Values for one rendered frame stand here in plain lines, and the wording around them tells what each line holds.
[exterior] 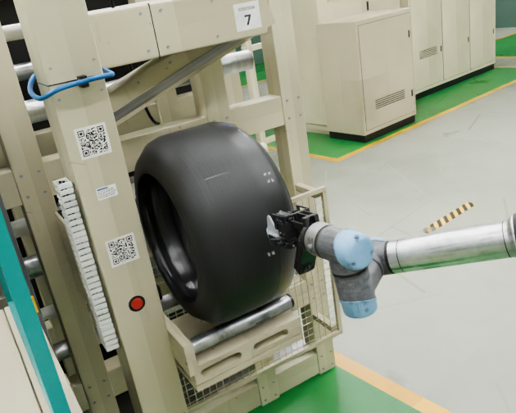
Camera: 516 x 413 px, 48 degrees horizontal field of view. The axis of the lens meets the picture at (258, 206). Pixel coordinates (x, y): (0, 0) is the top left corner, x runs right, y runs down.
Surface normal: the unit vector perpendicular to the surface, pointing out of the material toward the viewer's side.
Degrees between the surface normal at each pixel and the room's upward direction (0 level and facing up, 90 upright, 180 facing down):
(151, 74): 90
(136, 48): 90
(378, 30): 90
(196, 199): 63
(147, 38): 90
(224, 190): 54
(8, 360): 0
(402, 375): 0
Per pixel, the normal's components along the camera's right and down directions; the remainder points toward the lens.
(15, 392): -0.15, -0.92
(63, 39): 0.51, 0.25
